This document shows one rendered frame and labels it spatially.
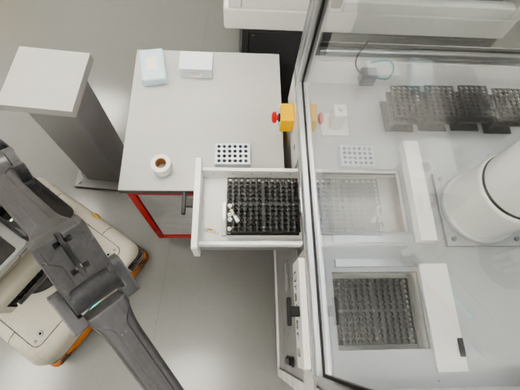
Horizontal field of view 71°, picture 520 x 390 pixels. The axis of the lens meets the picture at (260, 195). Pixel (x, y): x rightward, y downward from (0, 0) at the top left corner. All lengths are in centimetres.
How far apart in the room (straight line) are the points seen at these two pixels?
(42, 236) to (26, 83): 117
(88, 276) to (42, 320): 127
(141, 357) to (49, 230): 23
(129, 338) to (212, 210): 64
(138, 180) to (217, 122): 36
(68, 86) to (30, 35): 144
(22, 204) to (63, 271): 16
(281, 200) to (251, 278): 91
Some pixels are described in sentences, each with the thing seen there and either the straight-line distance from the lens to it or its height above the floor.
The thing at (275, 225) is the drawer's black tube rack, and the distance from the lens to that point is 113.
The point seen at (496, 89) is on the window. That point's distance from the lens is 37.
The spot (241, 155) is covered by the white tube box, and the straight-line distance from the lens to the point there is 131.
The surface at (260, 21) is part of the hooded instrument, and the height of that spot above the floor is 85.
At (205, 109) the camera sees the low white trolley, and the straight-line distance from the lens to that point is 144.
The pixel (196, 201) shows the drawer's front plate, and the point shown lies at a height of 93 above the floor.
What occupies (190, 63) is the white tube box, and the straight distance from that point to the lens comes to 151.
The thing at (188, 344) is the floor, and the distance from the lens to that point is 195.
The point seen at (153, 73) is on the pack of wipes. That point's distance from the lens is 151.
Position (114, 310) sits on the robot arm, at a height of 137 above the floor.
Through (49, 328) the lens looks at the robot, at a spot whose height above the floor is 28.
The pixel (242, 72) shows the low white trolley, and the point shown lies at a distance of 155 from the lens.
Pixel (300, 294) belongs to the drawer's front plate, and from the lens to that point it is 104.
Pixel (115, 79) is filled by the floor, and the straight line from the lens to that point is 261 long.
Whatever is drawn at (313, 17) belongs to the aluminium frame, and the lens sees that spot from 106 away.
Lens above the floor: 194
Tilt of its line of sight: 68 degrees down
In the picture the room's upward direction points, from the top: 10 degrees clockwise
